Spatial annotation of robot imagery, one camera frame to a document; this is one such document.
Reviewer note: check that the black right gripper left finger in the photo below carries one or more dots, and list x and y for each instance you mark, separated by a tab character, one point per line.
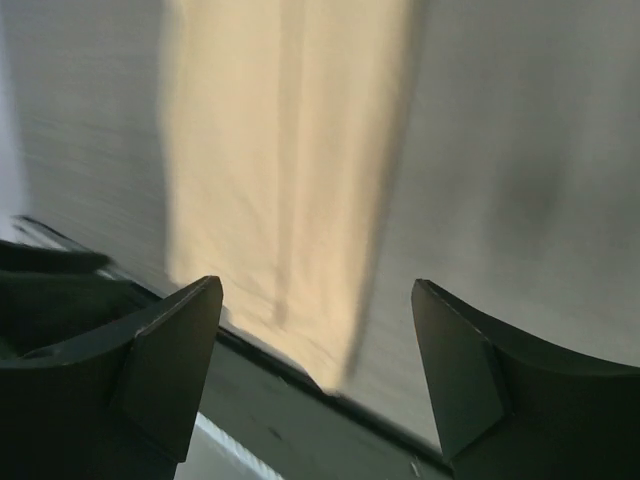
98	381

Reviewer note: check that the beige t shirt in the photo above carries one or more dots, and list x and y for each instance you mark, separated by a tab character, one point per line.
281	123

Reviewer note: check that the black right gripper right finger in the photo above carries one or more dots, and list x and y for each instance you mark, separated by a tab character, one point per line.
510	405

